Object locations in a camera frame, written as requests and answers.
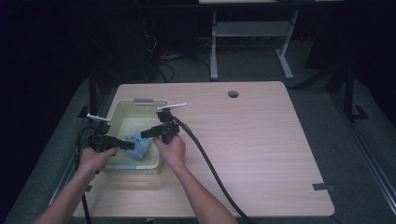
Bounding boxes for thick black gripper cable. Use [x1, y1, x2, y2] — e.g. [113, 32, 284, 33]
[170, 114, 252, 224]

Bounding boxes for person's right hand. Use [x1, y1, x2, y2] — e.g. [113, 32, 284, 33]
[151, 134, 187, 171]

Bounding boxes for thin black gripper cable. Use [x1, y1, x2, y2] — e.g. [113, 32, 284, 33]
[75, 125, 93, 224]

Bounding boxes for pale yellow plastic basket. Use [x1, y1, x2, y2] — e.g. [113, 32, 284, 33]
[104, 97, 171, 175]

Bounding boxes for black floor cables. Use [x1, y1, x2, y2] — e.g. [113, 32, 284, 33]
[144, 34, 216, 83]

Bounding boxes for person's left hand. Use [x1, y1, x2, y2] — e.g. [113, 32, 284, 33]
[77, 146, 121, 175]

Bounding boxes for grey tape strip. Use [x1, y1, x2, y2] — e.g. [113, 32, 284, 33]
[312, 183, 336, 192]

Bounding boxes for white metal desk frame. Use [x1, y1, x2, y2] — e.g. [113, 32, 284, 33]
[198, 0, 301, 81]

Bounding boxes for aluminium floor rail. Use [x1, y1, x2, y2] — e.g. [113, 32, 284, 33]
[330, 92, 396, 216]

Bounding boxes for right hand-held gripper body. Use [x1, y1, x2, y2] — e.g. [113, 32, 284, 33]
[156, 102, 188, 145]

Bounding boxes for black metal stand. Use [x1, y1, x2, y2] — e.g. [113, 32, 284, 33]
[342, 60, 369, 123]
[78, 66, 101, 119]

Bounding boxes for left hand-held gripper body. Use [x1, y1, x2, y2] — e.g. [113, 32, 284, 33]
[86, 112, 123, 154]

